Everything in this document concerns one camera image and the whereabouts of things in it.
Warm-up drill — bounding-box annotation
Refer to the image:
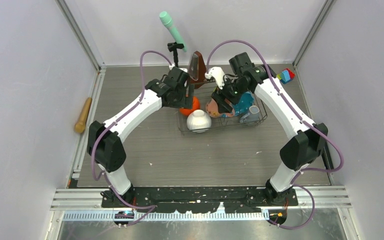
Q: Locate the brown wooden metronome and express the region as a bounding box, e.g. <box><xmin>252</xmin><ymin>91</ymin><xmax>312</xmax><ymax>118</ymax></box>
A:
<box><xmin>188</xmin><ymin>51</ymin><xmax>207</xmax><ymax>89</ymax></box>

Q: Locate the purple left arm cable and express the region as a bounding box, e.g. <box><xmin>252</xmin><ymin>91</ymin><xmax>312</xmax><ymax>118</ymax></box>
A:
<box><xmin>90</xmin><ymin>50</ymin><xmax>175</xmax><ymax>227</ymax></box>

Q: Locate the mint green microphone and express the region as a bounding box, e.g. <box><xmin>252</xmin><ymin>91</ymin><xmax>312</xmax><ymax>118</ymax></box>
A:
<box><xmin>159</xmin><ymin>11</ymin><xmax>188</xmax><ymax>53</ymax></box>

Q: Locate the grey printed mug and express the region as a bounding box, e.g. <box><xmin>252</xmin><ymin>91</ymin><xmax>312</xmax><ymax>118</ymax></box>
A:
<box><xmin>239</xmin><ymin>105</ymin><xmax>261</xmax><ymax>124</ymax></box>

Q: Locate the black handheld microphone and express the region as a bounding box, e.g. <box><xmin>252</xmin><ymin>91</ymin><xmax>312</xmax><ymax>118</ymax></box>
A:
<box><xmin>321</xmin><ymin>143</ymin><xmax>335</xmax><ymax>170</ymax></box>

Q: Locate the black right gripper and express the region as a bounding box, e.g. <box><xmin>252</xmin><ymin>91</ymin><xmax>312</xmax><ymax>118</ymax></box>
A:
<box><xmin>211</xmin><ymin>74</ymin><xmax>250</xmax><ymax>113</ymax></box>

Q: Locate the colourful toy block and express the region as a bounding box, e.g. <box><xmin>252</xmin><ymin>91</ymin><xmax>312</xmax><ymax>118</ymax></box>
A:
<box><xmin>276</xmin><ymin>68</ymin><xmax>296</xmax><ymax>85</ymax></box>

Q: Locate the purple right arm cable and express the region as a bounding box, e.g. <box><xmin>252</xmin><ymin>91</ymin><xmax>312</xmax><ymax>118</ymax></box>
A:
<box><xmin>205</xmin><ymin>39</ymin><xmax>345</xmax><ymax>230</ymax></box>

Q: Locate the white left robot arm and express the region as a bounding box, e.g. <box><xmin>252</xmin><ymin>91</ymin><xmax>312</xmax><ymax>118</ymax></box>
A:
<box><xmin>87</xmin><ymin>65</ymin><xmax>194</xmax><ymax>207</ymax></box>

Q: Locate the black wire dish rack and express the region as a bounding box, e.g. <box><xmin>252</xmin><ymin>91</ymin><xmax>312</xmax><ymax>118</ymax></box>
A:
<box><xmin>176</xmin><ymin>81</ymin><xmax>268</xmax><ymax>134</ymax></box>

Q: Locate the blue dotted plate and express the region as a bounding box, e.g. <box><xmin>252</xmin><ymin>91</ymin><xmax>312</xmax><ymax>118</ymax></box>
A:
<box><xmin>233</xmin><ymin>91</ymin><xmax>254</xmax><ymax>116</ymax></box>

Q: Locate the wooden rolling pin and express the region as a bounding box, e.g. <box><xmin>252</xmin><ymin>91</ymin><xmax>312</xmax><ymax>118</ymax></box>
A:
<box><xmin>74</xmin><ymin>97</ymin><xmax>93</xmax><ymax>134</ymax></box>

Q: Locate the orange bowl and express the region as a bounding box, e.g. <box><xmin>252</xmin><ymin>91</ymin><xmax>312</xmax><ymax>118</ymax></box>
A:
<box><xmin>179</xmin><ymin>96</ymin><xmax>201</xmax><ymax>117</ymax></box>

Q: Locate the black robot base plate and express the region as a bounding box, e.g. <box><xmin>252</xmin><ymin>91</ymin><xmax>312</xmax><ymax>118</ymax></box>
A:
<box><xmin>100</xmin><ymin>186</ymin><xmax>298</xmax><ymax>214</ymax></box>

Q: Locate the white bowl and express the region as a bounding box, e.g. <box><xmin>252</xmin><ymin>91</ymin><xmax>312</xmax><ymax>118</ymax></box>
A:
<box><xmin>186</xmin><ymin>109</ymin><xmax>212</xmax><ymax>133</ymax></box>

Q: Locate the black microphone stand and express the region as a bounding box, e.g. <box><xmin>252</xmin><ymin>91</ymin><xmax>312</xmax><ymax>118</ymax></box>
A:
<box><xmin>167</xmin><ymin>42</ymin><xmax>185</xmax><ymax>67</ymax></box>

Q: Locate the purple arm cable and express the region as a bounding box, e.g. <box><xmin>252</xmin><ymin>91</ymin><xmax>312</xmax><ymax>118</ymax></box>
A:
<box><xmin>90</xmin><ymin>50</ymin><xmax>175</xmax><ymax>227</ymax></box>
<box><xmin>205</xmin><ymin>39</ymin><xmax>345</xmax><ymax>230</ymax></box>

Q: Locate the pink floral mug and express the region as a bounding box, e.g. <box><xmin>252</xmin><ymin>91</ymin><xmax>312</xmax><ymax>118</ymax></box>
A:
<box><xmin>205</xmin><ymin>99</ymin><xmax>235</xmax><ymax>118</ymax></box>

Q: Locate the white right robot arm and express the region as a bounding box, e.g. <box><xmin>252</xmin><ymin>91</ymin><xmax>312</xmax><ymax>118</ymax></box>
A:
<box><xmin>205</xmin><ymin>52</ymin><xmax>328</xmax><ymax>205</ymax></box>

